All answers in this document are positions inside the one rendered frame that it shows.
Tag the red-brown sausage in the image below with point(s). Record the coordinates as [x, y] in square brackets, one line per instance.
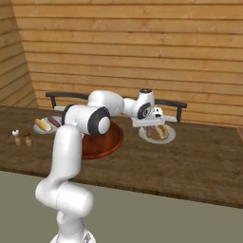
[149, 131]
[54, 121]

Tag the red-brown wooden bowl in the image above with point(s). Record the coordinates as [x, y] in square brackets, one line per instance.
[101, 144]

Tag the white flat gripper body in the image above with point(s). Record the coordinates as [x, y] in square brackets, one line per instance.
[148, 121]

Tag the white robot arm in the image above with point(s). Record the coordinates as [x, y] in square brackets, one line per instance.
[79, 118]

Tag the brown-topped wooden pepper shaker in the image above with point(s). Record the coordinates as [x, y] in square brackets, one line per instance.
[28, 140]

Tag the white-topped wooden salt shaker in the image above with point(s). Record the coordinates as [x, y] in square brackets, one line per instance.
[17, 138]

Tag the hot dog bun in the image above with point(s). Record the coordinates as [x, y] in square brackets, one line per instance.
[43, 124]
[161, 131]

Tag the black rail with posts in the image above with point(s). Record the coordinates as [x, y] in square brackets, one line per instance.
[65, 94]

